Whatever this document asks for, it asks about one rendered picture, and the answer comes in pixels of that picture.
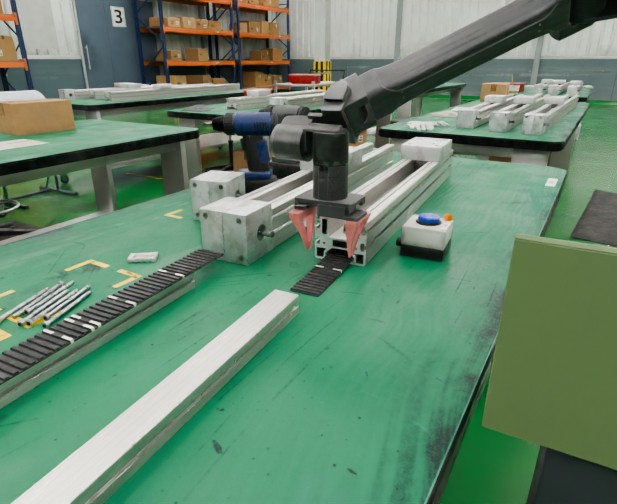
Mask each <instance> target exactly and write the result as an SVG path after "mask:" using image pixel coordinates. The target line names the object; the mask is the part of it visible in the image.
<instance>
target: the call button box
mask: <svg viewBox="0 0 617 504"><path fill-rule="evenodd" d="M453 222H454V221H453V220H452V221H445V220H444V218H440V221H439V222H438V223H424V222H420V221H419V220H418V215H416V214H414V215H412V216H411V218H410V219H409V220H408V221H407V222H406V223H405V224H404V225H403V226H402V237H397V240H396V245H397V246H401V248H400V255H404V256H410V257H416V258H421V259H427V260H433V261H439V262H442V261H443V259H444V258H445V256H446V254H447V253H448V251H449V249H450V247H451V237H452V231H453Z"/></svg>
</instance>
